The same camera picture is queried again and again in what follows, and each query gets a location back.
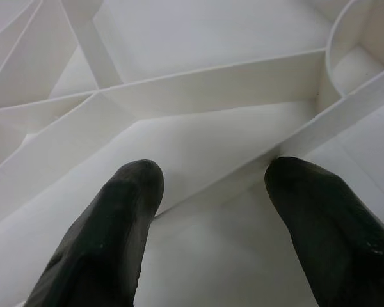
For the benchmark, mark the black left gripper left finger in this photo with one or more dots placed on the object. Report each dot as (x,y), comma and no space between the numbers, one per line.
(108,240)

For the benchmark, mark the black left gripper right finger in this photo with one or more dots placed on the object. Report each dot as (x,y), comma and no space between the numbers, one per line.
(332,230)

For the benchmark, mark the white plastic table top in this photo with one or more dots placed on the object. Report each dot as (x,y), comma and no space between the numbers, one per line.
(211,48)

